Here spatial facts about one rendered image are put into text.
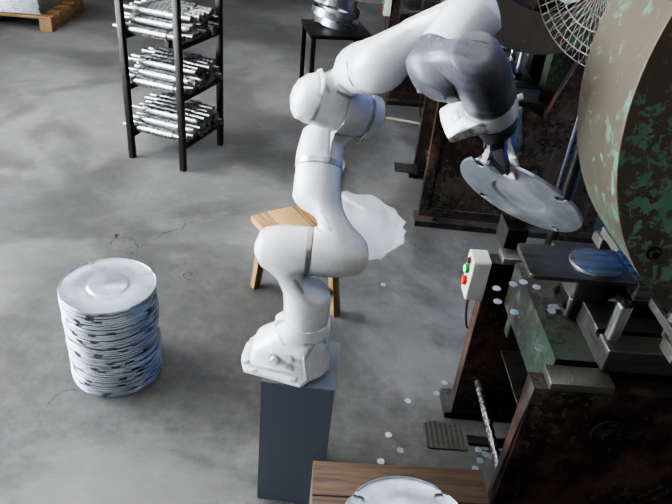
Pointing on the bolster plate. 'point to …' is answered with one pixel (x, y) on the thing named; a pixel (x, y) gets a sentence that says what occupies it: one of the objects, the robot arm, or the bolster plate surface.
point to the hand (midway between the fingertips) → (509, 166)
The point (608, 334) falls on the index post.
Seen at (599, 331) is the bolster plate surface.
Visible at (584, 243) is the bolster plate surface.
